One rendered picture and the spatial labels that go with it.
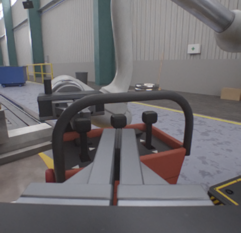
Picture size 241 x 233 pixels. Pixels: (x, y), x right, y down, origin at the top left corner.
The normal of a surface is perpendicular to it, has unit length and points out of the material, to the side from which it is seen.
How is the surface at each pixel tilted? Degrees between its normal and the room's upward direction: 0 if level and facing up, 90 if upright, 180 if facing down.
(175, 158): 97
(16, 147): 90
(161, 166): 97
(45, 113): 90
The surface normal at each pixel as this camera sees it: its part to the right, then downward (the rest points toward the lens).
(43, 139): 0.69, 0.18
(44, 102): 0.37, 0.24
